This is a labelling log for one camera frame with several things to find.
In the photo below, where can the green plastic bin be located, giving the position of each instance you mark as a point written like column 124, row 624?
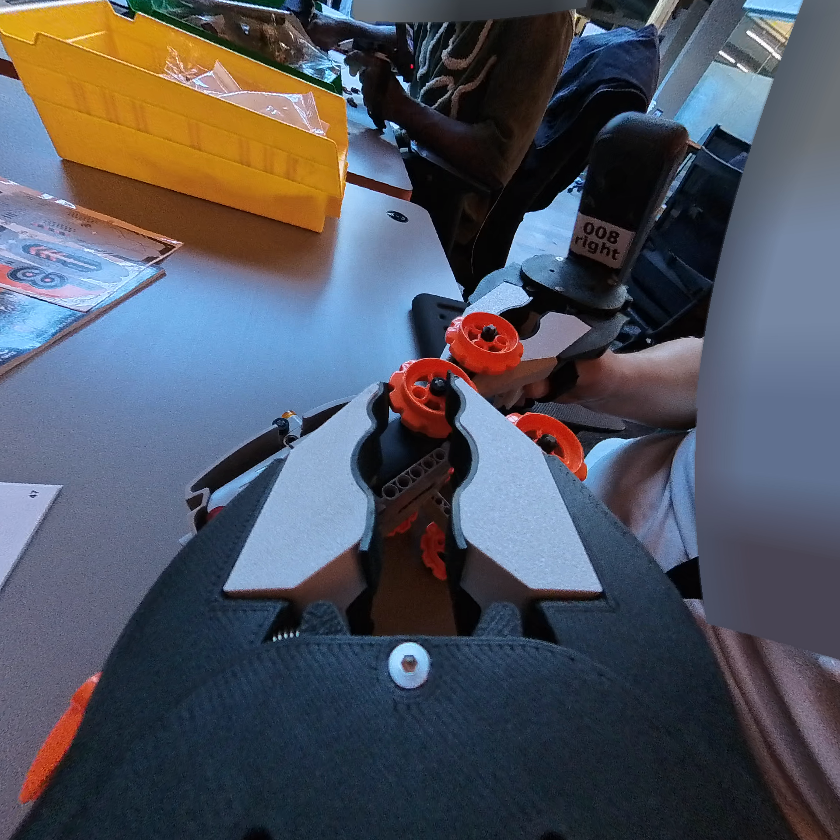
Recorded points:
column 312, row 73

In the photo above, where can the grey orange building-block robot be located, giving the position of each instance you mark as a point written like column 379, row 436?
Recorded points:
column 426, row 390

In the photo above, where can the yellow plastic bin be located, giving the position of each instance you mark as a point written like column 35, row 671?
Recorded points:
column 164, row 131

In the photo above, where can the brown-edged grey desk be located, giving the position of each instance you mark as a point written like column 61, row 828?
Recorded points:
column 374, row 154

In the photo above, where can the person's right hand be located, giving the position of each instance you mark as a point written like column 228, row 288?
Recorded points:
column 600, row 384

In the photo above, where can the robot sticker sheet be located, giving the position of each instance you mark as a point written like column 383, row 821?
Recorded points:
column 72, row 249

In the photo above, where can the white open instruction booklet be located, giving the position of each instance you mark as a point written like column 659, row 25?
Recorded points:
column 19, row 525

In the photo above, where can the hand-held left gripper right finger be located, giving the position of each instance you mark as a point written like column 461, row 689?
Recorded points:
column 525, row 518

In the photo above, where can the blue instruction booklet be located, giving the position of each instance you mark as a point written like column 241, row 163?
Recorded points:
column 39, row 331

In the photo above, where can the person's pinkish trousers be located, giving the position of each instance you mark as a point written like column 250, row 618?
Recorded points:
column 774, row 722

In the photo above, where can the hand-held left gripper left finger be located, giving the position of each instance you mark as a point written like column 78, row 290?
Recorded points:
column 295, row 518

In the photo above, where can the dark blue jacket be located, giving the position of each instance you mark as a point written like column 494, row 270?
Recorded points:
column 610, row 85

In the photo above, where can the person's right forearm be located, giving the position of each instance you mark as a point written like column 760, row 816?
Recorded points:
column 663, row 384

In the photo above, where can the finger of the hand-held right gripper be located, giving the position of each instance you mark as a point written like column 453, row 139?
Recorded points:
column 499, row 298
column 558, row 336

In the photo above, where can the clear plastic bag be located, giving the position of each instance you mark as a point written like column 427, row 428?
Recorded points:
column 256, row 98

